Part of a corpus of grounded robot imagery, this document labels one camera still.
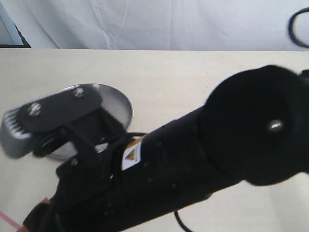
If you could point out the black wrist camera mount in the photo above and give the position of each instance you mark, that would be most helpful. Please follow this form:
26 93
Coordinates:
46 124

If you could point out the white backdrop curtain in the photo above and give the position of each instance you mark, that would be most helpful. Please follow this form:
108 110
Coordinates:
259 25

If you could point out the round stainless steel plate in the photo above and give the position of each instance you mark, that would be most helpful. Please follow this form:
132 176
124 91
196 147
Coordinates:
113 100

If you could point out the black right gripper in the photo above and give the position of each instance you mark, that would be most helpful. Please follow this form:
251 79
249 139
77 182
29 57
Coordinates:
111 196

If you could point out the dark frame behind table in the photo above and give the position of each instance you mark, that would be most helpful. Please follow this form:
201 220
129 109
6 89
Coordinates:
10 36

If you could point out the thin pink stick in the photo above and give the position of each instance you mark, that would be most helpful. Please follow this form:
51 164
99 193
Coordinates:
10 221

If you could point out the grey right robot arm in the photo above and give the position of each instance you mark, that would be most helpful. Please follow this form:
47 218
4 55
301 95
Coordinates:
254 127

